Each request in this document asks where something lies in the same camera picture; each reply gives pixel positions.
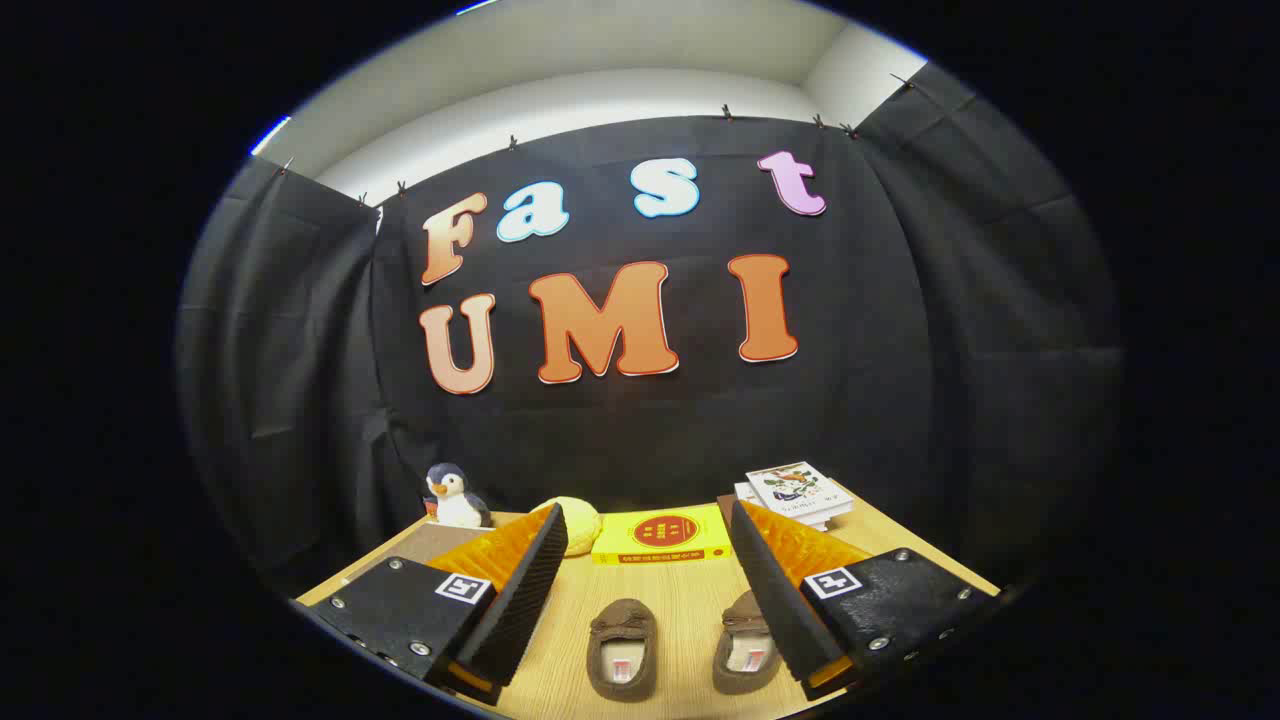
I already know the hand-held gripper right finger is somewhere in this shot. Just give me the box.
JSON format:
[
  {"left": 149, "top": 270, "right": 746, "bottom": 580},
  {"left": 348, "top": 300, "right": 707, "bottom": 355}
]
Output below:
[{"left": 728, "top": 500, "right": 1003, "bottom": 703}]

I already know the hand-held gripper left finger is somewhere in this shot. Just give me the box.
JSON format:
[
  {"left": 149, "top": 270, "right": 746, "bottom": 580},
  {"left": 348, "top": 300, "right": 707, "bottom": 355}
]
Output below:
[{"left": 295, "top": 503, "right": 569, "bottom": 707}]

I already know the brown shoe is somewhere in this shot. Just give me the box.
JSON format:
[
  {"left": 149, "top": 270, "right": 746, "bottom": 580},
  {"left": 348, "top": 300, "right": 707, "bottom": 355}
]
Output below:
[
  {"left": 712, "top": 589, "right": 783, "bottom": 696},
  {"left": 586, "top": 598, "right": 659, "bottom": 702}
]

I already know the yellow round plush bun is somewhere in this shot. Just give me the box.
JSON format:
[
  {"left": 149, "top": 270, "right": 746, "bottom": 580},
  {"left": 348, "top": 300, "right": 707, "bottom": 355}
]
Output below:
[{"left": 530, "top": 496, "right": 604, "bottom": 558}]

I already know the white illustrated book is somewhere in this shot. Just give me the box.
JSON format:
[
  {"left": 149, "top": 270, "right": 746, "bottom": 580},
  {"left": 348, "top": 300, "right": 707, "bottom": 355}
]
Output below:
[{"left": 745, "top": 461, "right": 854, "bottom": 521}]

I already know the yellow book with red circle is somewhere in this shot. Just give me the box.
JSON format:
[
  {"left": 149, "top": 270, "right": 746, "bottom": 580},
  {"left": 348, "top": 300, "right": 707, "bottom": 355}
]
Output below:
[{"left": 590, "top": 503, "right": 736, "bottom": 566}]

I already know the penguin plush toy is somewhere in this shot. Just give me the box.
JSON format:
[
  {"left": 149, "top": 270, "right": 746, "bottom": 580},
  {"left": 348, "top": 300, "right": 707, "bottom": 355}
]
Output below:
[{"left": 423, "top": 462, "right": 493, "bottom": 529}]

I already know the black backdrop cloth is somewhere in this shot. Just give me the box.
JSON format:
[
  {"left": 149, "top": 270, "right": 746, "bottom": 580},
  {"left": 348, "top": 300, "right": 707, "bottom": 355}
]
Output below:
[{"left": 175, "top": 62, "right": 1126, "bottom": 601}]

